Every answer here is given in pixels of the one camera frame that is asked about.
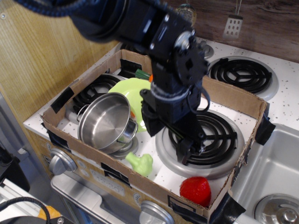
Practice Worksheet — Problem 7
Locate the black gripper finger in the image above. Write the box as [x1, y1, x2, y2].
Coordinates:
[176, 139, 193, 165]
[142, 108, 165, 137]

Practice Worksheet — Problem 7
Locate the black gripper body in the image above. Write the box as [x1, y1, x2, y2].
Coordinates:
[140, 86, 206, 149]

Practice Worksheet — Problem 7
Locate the green toy broccoli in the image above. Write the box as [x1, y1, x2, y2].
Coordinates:
[125, 152, 153, 177]

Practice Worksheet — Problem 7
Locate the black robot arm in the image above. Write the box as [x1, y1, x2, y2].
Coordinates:
[19, 0, 208, 164]

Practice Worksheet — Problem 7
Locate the front right black burner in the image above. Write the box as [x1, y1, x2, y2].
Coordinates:
[155, 111, 245, 180]

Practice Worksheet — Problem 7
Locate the black burner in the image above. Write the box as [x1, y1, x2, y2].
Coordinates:
[65, 73, 125, 124]
[155, 111, 245, 180]
[118, 43, 148, 56]
[208, 56, 279, 101]

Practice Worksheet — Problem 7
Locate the light green plastic plate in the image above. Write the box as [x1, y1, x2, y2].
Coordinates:
[108, 78, 150, 133]

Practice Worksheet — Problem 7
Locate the red toy strawberry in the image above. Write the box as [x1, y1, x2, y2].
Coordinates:
[179, 176, 212, 207]

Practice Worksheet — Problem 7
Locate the small steel pot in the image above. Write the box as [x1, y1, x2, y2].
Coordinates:
[77, 92, 138, 154]

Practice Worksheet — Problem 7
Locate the orange toy carrot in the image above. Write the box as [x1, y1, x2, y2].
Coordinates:
[135, 69, 153, 82]

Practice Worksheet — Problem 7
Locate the front left black burner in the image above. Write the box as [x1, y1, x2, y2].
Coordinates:
[65, 73, 125, 124]

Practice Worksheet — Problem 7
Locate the silver back stove knob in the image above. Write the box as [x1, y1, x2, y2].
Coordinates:
[196, 41, 214, 59]

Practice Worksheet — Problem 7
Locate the silver front middle knob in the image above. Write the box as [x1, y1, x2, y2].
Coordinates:
[139, 200, 175, 224]

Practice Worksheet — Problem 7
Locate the back left black burner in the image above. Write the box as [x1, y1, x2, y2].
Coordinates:
[118, 43, 148, 56]

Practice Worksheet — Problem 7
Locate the back right black burner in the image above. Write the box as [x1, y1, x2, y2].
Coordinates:
[208, 56, 279, 101]

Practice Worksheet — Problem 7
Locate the steel sink basin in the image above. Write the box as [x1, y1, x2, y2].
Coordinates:
[232, 124, 299, 224]

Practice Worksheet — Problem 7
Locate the brown cardboard fence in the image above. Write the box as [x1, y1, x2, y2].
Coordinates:
[42, 49, 274, 224]

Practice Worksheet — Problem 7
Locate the silver front left knob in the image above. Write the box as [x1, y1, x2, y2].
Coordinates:
[49, 148, 77, 175]

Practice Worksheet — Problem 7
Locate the hanging metal strainer ladle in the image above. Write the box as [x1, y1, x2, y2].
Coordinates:
[176, 0, 197, 26]

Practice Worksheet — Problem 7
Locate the hanging metal spatula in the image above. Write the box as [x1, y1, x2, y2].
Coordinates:
[222, 0, 243, 40]

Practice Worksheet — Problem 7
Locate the silver sink drain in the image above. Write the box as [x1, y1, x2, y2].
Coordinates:
[253, 194, 299, 224]

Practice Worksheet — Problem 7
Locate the orange object bottom left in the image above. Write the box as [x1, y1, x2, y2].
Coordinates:
[37, 205, 61, 220]

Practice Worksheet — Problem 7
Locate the silver oven door handle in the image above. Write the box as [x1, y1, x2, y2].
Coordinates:
[51, 174, 139, 224]

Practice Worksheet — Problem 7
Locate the black cable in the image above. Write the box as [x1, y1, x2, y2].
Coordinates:
[0, 196, 51, 224]

